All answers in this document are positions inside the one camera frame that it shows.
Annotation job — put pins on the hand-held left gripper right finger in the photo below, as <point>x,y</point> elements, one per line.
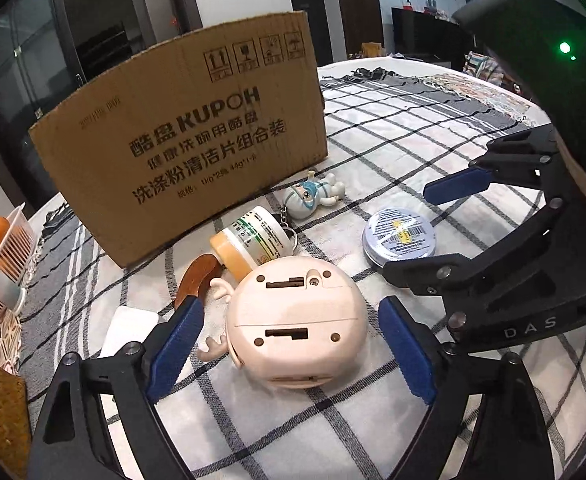
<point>405,355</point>

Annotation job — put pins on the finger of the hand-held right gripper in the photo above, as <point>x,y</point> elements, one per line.
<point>458,185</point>
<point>523,270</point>

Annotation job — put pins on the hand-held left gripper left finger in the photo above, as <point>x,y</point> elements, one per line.
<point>175,350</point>

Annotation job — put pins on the round metal tin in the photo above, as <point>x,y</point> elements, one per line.
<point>398,232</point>

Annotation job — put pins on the brown wooden piece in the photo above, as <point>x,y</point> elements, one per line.
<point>198,275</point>

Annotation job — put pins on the cream round deer toy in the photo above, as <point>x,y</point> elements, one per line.
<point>293,320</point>

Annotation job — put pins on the white bottle yellow cap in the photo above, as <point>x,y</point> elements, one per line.
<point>258,240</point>

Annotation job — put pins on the brown cardboard box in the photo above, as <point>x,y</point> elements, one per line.
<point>173,160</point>

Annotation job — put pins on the white flat object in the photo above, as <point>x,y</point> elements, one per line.
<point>128,330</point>

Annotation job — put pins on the colourful cloth bundle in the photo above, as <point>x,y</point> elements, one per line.
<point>483,67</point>

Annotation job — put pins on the floral patterned cloth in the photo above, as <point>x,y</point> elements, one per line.
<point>473,90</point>

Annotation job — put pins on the black white checked cloth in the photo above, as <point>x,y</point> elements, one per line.
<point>323,435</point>

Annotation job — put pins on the black television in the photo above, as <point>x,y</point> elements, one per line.
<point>423,35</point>

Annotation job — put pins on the yellow paper bag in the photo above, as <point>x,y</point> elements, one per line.
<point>373,50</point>

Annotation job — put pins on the white cup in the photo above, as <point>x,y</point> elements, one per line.
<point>5,287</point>

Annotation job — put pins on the white plastic fruit basket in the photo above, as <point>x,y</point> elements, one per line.
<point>15,245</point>

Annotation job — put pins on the glass sliding door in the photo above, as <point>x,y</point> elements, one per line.
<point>48,50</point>

